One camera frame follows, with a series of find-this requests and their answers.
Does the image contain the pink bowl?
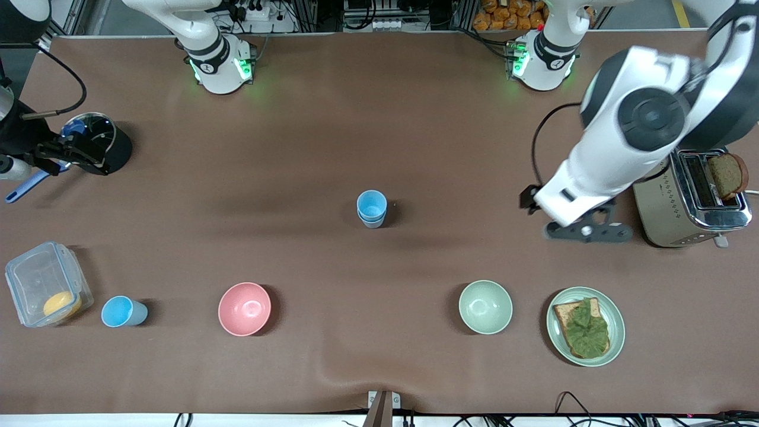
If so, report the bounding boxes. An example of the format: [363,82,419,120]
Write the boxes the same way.
[218,282,272,337]

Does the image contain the black looped cable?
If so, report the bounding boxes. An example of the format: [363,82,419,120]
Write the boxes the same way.
[554,391,594,427]

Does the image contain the metal mounting bracket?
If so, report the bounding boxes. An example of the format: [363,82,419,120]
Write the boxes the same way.
[368,390,401,427]

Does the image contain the pale green round plate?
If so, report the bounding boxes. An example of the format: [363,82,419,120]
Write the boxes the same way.
[546,286,626,367]

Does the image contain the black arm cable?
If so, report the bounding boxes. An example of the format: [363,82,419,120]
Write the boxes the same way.
[531,102,588,188]
[21,44,88,120]

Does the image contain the yellow round food piece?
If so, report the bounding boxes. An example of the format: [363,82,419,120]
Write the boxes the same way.
[43,291,82,318]

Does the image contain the clear plastic food container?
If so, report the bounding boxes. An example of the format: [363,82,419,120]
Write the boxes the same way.
[5,241,94,328]

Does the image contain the brown bread slice in toaster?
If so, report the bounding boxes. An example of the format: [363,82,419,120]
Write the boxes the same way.
[707,152,750,200]

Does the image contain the black utensil holder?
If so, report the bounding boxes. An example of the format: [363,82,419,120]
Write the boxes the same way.
[59,112,133,176]

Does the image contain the white power strip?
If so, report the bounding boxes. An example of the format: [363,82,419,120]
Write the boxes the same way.
[236,0,279,21]

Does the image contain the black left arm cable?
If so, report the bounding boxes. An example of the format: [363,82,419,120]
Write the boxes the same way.
[531,102,588,188]

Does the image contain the pale green bowl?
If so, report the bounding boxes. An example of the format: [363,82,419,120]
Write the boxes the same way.
[458,280,514,335]

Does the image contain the brown bread slice under lettuce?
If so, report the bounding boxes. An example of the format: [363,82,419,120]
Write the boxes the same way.
[553,297,611,359]

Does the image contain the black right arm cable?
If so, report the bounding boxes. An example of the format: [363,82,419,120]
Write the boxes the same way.
[21,44,88,120]

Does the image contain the beige and chrome toaster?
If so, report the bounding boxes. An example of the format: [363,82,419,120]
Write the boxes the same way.
[632,147,754,248]

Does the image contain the brown table mat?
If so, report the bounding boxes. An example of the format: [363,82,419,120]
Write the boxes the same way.
[0,30,759,416]

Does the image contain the green lettuce leaf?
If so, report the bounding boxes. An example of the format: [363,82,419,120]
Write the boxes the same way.
[562,298,610,358]

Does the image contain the blue plastic spatula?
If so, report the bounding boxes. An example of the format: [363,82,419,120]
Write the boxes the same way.
[5,165,71,204]

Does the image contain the orange snack packets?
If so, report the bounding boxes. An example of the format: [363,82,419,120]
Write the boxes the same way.
[473,0,549,31]

